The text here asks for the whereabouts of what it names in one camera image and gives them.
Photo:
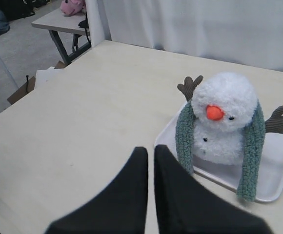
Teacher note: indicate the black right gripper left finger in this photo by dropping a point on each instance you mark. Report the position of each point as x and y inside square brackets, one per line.
[120, 208]

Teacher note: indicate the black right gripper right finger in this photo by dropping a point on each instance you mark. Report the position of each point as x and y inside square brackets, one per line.
[184, 206]

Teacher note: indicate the green fuzzy scarf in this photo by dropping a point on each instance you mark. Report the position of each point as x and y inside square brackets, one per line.
[252, 156]

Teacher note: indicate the white paper sheet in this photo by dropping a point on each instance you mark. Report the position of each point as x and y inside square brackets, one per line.
[42, 76]

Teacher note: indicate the brown cardboard box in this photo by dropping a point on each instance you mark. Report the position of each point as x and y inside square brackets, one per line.
[28, 86]

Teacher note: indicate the white backdrop curtain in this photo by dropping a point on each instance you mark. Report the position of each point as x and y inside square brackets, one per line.
[248, 32]

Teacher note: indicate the background grey table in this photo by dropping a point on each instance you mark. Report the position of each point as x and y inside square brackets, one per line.
[55, 22]

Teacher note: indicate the pink plush toy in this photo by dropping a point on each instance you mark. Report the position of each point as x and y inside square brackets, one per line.
[72, 7]

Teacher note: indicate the blue cloth on floor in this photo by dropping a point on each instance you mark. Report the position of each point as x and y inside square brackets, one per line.
[0, 24]

